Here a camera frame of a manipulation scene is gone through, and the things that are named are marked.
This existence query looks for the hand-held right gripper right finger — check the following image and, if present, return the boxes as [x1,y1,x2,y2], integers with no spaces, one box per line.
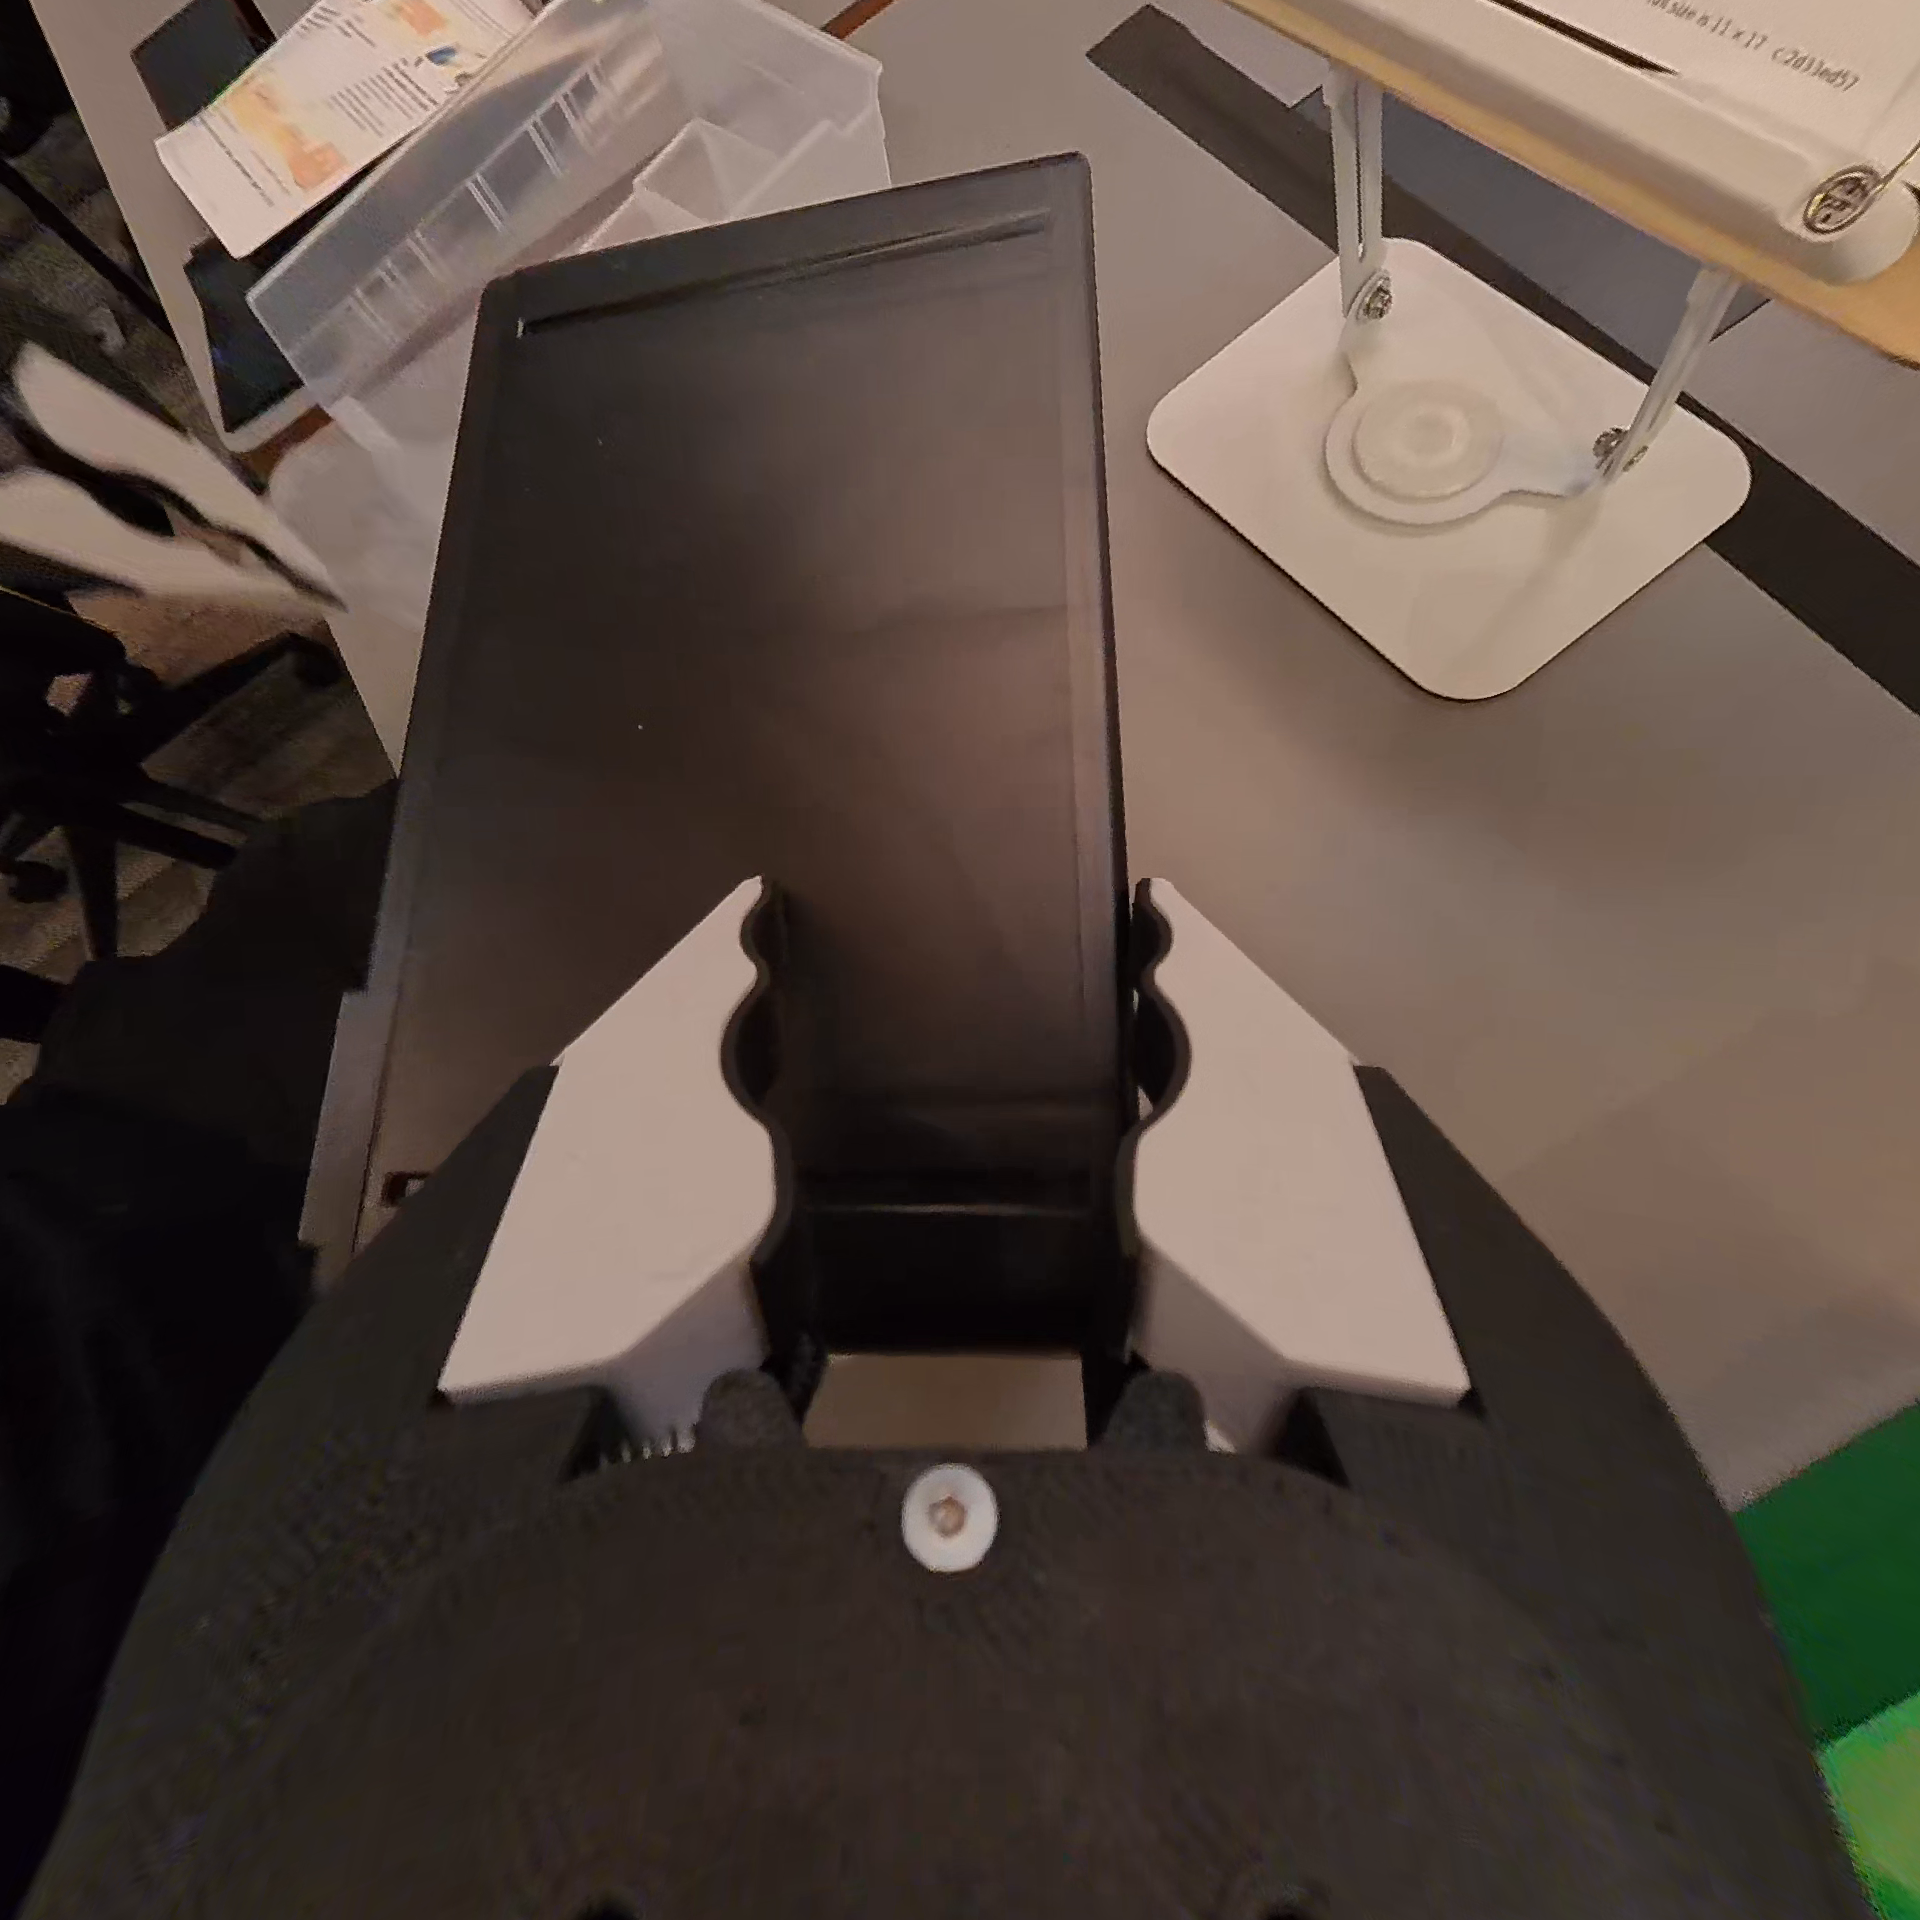
[1101,877,1475,1449]

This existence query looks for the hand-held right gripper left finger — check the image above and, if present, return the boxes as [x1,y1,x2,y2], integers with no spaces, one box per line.
[435,872,818,1432]

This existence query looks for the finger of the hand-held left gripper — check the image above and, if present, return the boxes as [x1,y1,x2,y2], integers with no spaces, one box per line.
[0,481,350,606]
[0,348,201,484]

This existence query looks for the clear plastic storage bin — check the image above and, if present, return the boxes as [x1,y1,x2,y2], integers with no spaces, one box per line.
[244,0,889,775]

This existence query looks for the black drawer cabinet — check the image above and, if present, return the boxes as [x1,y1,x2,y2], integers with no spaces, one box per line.
[300,150,1135,1360]

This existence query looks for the tablet on white stand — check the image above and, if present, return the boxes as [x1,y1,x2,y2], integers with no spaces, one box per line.
[183,239,321,453]

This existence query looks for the black flat device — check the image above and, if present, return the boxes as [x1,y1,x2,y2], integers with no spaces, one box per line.
[132,0,281,115]

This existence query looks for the person's black clothing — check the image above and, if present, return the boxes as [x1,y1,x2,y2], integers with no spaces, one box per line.
[0,779,396,1800]

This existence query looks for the green plastic bin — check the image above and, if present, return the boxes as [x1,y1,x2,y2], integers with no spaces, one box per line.
[1733,1400,1920,1920]

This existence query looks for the white document stand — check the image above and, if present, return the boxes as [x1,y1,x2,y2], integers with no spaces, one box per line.
[1147,0,1920,702]

